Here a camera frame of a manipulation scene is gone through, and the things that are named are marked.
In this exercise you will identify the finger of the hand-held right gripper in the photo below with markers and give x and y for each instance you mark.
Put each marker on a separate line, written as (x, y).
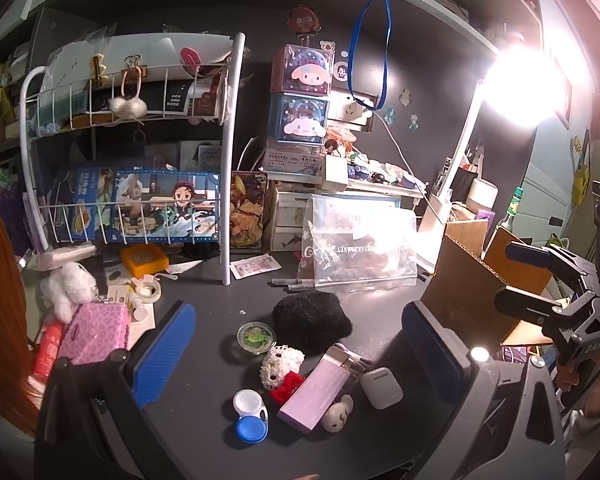
(530, 255)
(525, 305)

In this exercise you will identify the pink glitter box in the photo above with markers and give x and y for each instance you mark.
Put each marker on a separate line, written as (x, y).
(97, 332)

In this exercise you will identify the white pink case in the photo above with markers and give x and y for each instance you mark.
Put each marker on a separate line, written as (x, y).
(62, 257)

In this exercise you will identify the orange lidded cup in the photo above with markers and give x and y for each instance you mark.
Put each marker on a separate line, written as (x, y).
(339, 141)

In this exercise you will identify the round portrait sticker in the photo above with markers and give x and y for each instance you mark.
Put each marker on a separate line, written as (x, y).
(341, 70)

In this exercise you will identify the clear tape roll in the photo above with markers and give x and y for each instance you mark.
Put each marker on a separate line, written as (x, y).
(148, 291)

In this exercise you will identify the purple box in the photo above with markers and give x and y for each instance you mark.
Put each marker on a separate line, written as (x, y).
(486, 220)

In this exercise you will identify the clear cup with green jelly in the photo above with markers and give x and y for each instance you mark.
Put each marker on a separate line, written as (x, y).
(255, 337)

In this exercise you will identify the orange box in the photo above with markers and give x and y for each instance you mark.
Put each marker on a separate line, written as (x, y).
(142, 259)

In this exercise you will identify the green glass bottle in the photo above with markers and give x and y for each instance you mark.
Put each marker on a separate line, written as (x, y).
(511, 212)

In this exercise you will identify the white plush bunny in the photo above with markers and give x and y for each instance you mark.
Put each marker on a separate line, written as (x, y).
(67, 285)

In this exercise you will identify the white drawer box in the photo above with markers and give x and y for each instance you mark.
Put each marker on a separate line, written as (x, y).
(292, 220)

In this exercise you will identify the brown bear spring figure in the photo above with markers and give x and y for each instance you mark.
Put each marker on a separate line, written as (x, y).
(302, 20)

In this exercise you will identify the white lip balm tube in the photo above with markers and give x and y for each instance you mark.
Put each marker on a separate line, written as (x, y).
(138, 307)

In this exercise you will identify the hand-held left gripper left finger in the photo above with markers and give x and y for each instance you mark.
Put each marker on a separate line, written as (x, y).
(162, 357)

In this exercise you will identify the white beaded doll red bow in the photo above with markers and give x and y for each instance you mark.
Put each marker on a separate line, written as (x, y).
(280, 367)

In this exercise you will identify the black pen holder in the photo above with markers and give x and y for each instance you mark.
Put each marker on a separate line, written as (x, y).
(462, 185)

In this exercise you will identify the white pompom clip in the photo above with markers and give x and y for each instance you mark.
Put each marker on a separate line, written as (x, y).
(127, 106)

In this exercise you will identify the yellow hanging bag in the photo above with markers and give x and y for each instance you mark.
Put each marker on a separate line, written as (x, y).
(581, 170)

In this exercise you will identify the white cylinder humidifier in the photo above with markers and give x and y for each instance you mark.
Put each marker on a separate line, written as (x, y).
(482, 194)

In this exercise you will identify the blue cartoon printed box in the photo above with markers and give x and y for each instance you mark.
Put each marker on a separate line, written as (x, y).
(165, 207)

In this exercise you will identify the white desk lamp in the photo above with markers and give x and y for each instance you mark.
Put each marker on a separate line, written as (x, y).
(462, 140)

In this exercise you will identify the white wall socket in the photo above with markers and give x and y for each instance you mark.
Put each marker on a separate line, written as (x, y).
(350, 110)

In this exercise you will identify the pink binder clip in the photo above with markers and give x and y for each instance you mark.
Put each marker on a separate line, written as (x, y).
(132, 72)

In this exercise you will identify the white packet red print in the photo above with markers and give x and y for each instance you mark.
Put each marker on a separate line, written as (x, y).
(254, 266)

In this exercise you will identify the cream figure sticker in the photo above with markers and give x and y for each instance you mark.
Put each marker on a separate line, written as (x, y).
(405, 96)

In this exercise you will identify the white and blue lens case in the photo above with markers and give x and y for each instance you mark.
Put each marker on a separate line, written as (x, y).
(250, 417)

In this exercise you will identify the small white carton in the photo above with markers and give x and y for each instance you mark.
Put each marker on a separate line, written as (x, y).
(334, 170)

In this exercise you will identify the lilac rectangular box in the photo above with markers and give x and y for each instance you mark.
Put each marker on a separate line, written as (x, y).
(312, 395)

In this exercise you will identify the person's right hand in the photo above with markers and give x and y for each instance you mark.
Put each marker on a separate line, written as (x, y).
(565, 376)

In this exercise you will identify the small cream toy figure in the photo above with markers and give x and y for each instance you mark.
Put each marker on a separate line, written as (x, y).
(337, 414)

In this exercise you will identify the pale blue figure sticker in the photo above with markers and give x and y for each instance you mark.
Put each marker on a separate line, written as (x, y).
(413, 122)

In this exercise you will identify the snack print card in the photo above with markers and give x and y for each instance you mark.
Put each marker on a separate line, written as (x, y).
(247, 210)

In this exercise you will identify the clear zip bag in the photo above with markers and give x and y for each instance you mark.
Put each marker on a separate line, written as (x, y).
(360, 245)

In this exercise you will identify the teal figure sticker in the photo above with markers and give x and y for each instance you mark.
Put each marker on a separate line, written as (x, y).
(391, 116)

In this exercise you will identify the white earbuds case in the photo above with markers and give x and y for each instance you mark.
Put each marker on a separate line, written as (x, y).
(382, 387)

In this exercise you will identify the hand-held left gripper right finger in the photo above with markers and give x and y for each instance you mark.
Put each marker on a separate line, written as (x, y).
(430, 355)

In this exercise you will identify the black plush cat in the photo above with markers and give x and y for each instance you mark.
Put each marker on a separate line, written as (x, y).
(312, 320)

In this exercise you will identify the white cluttered tray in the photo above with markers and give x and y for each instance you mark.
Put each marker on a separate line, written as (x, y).
(380, 187)

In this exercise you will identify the cardboard box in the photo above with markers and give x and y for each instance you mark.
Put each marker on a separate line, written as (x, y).
(462, 280)

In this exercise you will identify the pink cartoon tin box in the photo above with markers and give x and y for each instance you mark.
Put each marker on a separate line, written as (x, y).
(302, 70)

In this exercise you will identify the red tube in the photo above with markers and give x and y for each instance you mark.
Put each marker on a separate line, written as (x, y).
(49, 350)

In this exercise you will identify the white bear sticker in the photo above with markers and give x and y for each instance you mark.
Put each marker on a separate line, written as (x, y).
(328, 47)

